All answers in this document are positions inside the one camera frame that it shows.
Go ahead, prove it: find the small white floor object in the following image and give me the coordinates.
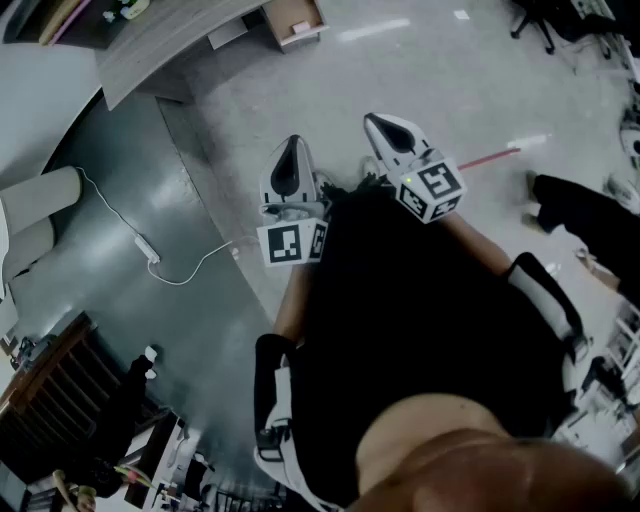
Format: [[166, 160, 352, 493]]
[[603, 172, 640, 215]]

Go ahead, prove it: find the pink book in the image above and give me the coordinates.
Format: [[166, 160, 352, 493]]
[[49, 0, 95, 47]]

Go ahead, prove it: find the cardboard box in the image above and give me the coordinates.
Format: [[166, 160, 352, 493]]
[[262, 0, 330, 54]]

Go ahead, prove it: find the person's chin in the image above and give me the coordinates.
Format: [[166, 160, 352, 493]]
[[349, 428, 634, 512]]

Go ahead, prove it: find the beige cylindrical pillar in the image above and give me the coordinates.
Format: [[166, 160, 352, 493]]
[[0, 166, 84, 236], [5, 219, 57, 279]]

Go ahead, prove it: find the black white shoulder strap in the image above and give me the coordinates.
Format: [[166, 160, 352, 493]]
[[507, 252, 595, 397], [253, 333, 347, 512]]

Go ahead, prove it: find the red floor tape strip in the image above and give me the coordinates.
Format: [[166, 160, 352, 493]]
[[457, 145, 522, 172]]

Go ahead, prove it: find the white curved table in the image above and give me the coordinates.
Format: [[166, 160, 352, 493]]
[[0, 42, 105, 194]]

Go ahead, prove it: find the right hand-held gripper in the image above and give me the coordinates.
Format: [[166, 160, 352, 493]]
[[363, 113, 469, 225]]

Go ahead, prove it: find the person's left forearm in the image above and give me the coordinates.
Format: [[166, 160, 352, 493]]
[[273, 262, 315, 347]]

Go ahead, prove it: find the person's right forearm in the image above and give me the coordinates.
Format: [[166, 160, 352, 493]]
[[439, 212, 514, 277]]

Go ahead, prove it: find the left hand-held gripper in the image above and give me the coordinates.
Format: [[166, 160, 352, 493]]
[[256, 134, 330, 268]]

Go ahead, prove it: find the grey wooden desk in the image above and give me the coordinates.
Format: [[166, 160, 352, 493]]
[[94, 0, 274, 112]]

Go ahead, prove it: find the flower pot with pale flowers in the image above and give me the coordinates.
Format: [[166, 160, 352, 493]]
[[102, 0, 152, 23]]

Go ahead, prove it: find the white power strip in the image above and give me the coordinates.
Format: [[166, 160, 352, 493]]
[[133, 235, 162, 266]]

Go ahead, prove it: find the person's black clothing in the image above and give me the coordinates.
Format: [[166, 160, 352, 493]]
[[294, 182, 581, 507]]

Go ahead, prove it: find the white power strip cable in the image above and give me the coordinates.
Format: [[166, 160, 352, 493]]
[[74, 166, 144, 241]]

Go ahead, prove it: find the brown wooden chair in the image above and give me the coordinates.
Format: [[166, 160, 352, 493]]
[[0, 309, 187, 487]]

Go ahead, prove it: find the white metal rack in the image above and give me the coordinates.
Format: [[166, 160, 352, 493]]
[[603, 298, 640, 382]]

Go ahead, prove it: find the black office chair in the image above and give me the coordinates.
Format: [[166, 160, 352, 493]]
[[509, 0, 620, 56]]

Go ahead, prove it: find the white round machine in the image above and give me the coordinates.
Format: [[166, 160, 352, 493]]
[[618, 93, 640, 172]]

